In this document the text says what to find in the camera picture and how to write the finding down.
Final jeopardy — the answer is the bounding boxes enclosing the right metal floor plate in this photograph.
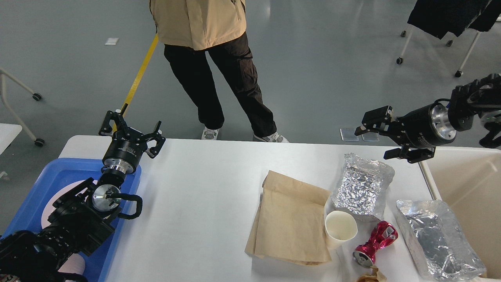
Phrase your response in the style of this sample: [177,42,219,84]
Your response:
[361,132,380,142]

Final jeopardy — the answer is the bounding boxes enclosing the pink mug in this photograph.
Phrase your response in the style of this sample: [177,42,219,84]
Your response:
[58,253,86,275]

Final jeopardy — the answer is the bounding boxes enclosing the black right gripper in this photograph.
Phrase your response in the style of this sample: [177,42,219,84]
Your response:
[355,103,457,164]

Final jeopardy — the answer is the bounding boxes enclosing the person in beige jacket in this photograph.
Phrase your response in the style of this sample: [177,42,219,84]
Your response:
[149,0,288,143]

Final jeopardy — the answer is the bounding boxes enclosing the pink plate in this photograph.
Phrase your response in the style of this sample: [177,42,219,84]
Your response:
[41,180,84,229]

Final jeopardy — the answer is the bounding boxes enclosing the white paper cup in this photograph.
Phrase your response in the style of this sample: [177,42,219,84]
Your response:
[324,211,358,250]

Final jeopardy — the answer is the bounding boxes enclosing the aluminium foil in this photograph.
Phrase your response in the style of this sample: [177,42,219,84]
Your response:
[331,152,395,222]

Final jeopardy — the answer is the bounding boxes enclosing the metal floor plate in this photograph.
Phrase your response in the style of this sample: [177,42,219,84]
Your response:
[361,132,380,142]
[339,127,360,142]

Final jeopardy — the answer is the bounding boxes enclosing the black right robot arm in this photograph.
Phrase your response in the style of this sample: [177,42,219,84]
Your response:
[354,74,501,164]

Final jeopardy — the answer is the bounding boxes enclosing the brown paper scrap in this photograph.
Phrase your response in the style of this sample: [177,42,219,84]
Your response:
[355,266,387,282]

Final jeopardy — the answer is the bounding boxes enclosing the left metal floor plate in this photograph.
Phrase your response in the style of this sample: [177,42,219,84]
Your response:
[339,127,360,142]

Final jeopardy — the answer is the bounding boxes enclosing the beige plastic bin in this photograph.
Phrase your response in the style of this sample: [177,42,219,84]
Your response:
[419,146,501,281]

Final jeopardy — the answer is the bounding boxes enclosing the blue plastic tray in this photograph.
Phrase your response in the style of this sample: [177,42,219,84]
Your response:
[5,158,141,282]

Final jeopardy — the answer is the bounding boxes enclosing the brown paper bag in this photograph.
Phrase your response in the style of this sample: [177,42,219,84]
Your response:
[245,171,332,266]

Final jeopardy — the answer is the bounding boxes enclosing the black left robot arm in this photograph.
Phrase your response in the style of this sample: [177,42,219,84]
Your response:
[1,109,165,282]

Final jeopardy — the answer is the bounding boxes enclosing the white rolling table left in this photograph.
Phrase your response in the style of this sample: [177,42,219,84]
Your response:
[0,69,45,155]

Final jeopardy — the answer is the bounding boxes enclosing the black jacket on chair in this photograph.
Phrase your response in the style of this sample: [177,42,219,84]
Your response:
[407,0,501,39]

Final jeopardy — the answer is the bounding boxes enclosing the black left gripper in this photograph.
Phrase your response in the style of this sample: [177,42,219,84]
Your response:
[98,110,166,174]

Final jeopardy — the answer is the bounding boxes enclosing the white office chair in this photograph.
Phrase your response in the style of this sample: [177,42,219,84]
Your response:
[390,23,501,84]

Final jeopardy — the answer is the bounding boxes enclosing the crushed pink can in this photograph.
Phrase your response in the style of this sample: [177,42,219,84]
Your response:
[352,221,399,268]

